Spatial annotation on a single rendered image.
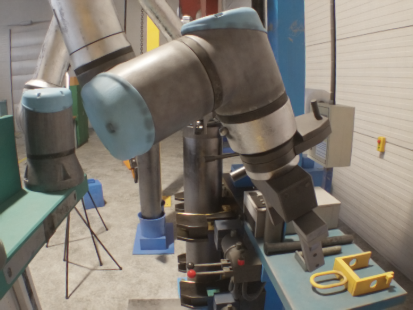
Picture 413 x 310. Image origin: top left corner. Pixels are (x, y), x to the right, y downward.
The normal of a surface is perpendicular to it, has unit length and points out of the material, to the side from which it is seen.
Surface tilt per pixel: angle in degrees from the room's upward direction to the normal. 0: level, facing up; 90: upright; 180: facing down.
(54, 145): 90
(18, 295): 90
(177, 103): 102
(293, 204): 96
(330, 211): 90
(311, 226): 24
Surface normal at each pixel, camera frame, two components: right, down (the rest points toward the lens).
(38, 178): -0.04, -0.11
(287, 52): 0.11, 0.23
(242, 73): 0.55, 0.42
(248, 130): -0.37, 0.53
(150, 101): 0.42, 0.11
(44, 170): 0.17, -0.11
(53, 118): 0.64, 0.18
